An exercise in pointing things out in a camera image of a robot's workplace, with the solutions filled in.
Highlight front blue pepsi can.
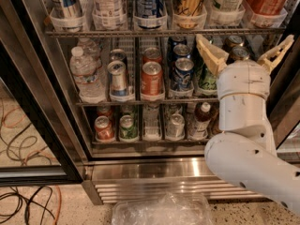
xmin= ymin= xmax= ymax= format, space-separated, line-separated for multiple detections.
xmin=171 ymin=58 xmax=194 ymax=91

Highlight gold brown can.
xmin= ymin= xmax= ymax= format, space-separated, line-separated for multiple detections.
xmin=211 ymin=112 xmax=220 ymax=135
xmin=227 ymin=46 xmax=250 ymax=64

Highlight clear plastic bag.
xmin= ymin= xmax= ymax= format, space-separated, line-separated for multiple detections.
xmin=112 ymin=192 xmax=214 ymax=225

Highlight blue pepsi can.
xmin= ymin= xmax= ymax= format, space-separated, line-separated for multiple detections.
xmin=172 ymin=44 xmax=191 ymax=61
xmin=171 ymin=58 xmax=194 ymax=91

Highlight bottom red soda can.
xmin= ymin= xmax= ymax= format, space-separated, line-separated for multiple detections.
xmin=94 ymin=116 xmax=114 ymax=141

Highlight orange soda can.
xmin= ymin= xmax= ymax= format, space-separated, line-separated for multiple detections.
xmin=142 ymin=47 xmax=162 ymax=64
xmin=142 ymin=62 xmax=163 ymax=96

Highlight rear silver blue can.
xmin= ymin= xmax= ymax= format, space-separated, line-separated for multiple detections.
xmin=110 ymin=49 xmax=128 ymax=64

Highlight green soda can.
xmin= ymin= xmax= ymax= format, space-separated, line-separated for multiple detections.
xmin=119 ymin=115 xmax=138 ymax=140
xmin=198 ymin=65 xmax=217 ymax=91

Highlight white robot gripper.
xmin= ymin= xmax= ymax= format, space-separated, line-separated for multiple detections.
xmin=196 ymin=34 xmax=294 ymax=99

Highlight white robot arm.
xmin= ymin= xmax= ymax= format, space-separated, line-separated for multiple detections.
xmin=196 ymin=34 xmax=300 ymax=216

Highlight top gold can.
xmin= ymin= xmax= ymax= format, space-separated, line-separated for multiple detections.
xmin=172 ymin=0 xmax=204 ymax=29

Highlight top white labelled bottle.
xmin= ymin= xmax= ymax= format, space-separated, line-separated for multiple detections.
xmin=94 ymin=0 xmax=127 ymax=30

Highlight clear water bottle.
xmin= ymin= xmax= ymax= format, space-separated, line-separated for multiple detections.
xmin=78 ymin=37 xmax=102 ymax=68
xmin=69 ymin=46 xmax=106 ymax=103

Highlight stainless steel fridge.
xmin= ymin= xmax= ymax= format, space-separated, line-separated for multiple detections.
xmin=0 ymin=0 xmax=300 ymax=212

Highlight top blue silver can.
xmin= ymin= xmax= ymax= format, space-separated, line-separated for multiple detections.
xmin=135 ymin=0 xmax=164 ymax=29

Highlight rear clear water bottle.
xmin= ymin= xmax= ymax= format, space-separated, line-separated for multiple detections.
xmin=78 ymin=37 xmax=102 ymax=68

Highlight top blue white can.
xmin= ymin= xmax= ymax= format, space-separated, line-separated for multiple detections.
xmin=52 ymin=0 xmax=83 ymax=22

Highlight bottom silver can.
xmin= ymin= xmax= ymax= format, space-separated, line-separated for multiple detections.
xmin=166 ymin=113 xmax=185 ymax=139

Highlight brown drink bottle white cap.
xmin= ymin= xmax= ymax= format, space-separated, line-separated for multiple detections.
xmin=187 ymin=102 xmax=212 ymax=141

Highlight rear orange soda can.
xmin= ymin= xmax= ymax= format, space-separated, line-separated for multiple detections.
xmin=142 ymin=47 xmax=162 ymax=64

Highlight bottom gold brown can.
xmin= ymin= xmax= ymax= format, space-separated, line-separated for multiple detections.
xmin=211 ymin=112 xmax=220 ymax=135

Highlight front clear water bottle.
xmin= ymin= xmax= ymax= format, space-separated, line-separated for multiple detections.
xmin=69 ymin=46 xmax=106 ymax=103

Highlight middle gold brown can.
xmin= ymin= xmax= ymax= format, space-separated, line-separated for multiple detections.
xmin=227 ymin=46 xmax=250 ymax=64

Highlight black and orange floor cables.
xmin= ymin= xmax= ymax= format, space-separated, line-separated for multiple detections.
xmin=0 ymin=97 xmax=63 ymax=225

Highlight middle blue pepsi can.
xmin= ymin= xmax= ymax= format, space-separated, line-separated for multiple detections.
xmin=172 ymin=44 xmax=191 ymax=61

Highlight bottom green soda can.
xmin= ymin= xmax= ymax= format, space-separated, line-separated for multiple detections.
xmin=119 ymin=115 xmax=138 ymax=140

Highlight front orange soda can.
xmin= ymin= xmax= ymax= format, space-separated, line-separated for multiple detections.
xmin=142 ymin=62 xmax=163 ymax=96

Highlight front green soda can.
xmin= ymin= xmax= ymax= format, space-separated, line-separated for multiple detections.
xmin=198 ymin=65 xmax=217 ymax=91

